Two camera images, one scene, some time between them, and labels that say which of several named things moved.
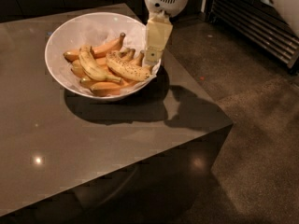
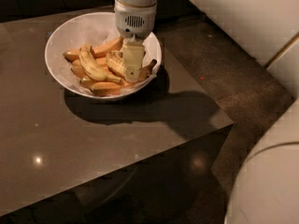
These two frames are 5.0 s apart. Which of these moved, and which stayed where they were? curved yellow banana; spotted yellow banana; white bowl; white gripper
Moved: white gripper
Stayed: white bowl; curved yellow banana; spotted yellow banana
